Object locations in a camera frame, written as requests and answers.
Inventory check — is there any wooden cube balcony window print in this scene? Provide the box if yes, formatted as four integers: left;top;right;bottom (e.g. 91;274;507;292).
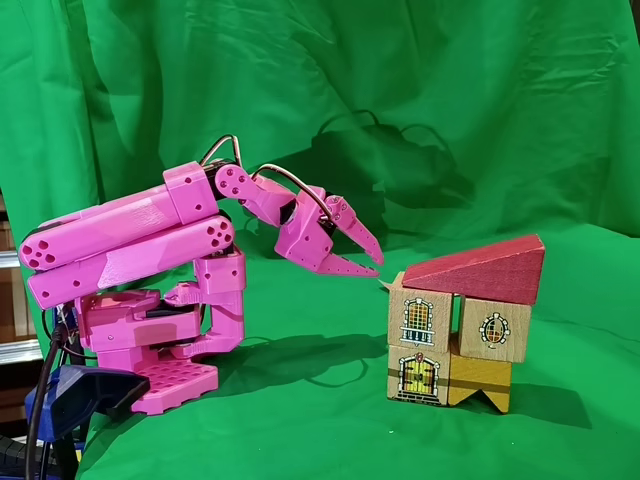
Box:
388;284;455;347

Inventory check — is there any blue and black clamp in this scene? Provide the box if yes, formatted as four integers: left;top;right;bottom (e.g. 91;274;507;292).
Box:
24;363;152;480

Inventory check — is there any wooden cube door print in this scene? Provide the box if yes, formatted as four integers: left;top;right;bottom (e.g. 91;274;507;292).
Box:
385;343;451;404

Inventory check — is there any black rubber tyre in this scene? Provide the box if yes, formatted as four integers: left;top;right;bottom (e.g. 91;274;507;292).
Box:
0;432;56;480

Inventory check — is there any yellow notched wooden block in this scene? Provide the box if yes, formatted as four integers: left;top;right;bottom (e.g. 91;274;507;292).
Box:
447;339;514;415

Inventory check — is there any red wedge roof block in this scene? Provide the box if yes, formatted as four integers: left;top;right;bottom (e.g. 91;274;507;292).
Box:
402;233;546;307

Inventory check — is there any small controller board with wires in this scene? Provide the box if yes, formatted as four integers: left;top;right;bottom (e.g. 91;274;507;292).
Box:
42;303;82;351

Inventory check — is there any black cable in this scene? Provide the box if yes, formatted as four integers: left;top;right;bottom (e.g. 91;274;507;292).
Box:
24;322;71;480

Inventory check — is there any brown wooden furniture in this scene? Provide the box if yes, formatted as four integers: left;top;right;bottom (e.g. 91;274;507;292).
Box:
0;189;40;436

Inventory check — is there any aluminium ladder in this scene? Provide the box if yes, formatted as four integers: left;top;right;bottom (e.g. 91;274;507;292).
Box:
0;248;46;374

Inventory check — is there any wooden cube round window print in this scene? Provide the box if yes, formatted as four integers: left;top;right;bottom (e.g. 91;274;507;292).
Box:
458;294;533;364

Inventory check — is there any green cloth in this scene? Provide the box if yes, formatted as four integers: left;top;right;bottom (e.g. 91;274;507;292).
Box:
0;0;640;480

